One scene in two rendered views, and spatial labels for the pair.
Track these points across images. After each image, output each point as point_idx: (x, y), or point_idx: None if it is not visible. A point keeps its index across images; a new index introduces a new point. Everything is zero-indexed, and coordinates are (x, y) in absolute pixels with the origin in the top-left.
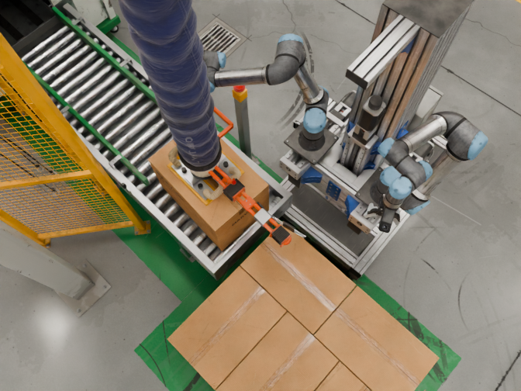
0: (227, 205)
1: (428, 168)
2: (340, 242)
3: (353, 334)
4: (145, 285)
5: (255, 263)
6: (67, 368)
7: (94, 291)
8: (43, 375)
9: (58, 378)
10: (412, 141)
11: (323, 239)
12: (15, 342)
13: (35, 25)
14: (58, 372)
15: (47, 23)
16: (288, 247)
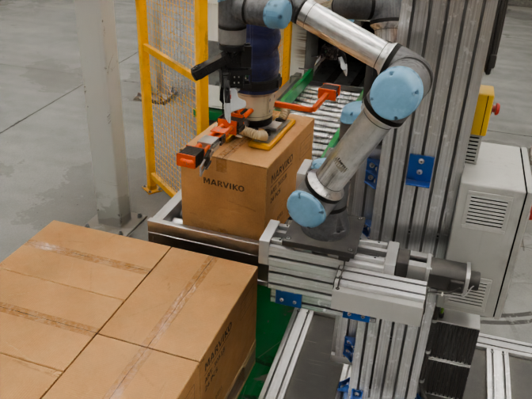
0: (218, 149)
1: (278, 0)
2: (286, 394)
3: (112, 378)
4: None
5: (181, 257)
6: (20, 239)
7: (112, 230)
8: (9, 228)
9: (8, 237)
10: (317, 6)
11: (278, 370)
12: (41, 204)
13: (350, 84)
14: (14, 236)
15: (359, 90)
16: (220, 279)
